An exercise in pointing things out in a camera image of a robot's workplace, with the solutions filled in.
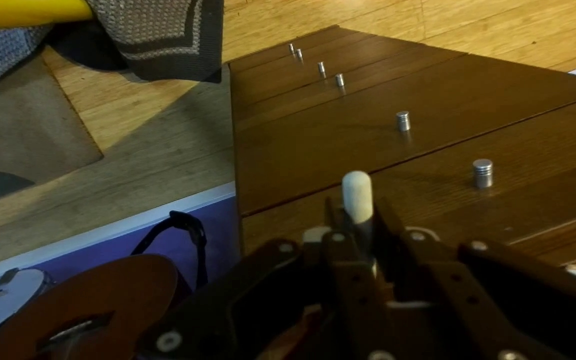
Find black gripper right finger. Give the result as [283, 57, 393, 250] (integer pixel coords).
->
[367, 198, 576, 360]

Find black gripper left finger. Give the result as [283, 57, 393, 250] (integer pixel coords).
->
[135, 198, 395, 360]

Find long wooden spoon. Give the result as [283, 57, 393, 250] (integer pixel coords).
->
[340, 167, 377, 229]

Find brown wooden cabinet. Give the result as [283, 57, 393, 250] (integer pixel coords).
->
[226, 24, 576, 270]

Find grey rug with dark border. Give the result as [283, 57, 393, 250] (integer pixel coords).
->
[0, 0, 227, 99]

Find tan floor mat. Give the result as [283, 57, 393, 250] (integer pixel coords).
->
[0, 55, 107, 189]

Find yellow pole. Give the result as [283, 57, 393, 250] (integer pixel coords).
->
[0, 0, 96, 32]

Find black instrument strap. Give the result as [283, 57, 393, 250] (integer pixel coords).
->
[129, 207, 210, 291]

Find brown round string instrument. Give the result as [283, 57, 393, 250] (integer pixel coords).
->
[0, 252, 183, 360]

